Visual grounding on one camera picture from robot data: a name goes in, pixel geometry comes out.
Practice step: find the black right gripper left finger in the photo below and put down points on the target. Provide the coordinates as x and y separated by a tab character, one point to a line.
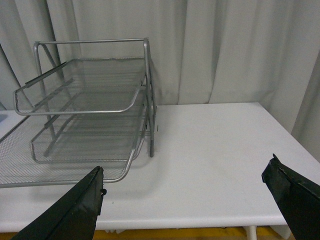
73	216

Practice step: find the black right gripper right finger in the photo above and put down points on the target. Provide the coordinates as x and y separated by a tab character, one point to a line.
297	198

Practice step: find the silver mesh three-tier rack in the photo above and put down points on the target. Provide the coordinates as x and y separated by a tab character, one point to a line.
85	112

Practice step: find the white table leg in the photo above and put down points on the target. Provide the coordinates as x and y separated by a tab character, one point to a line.
251	232

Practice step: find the white curtain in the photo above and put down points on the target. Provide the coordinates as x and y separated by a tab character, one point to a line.
204	51

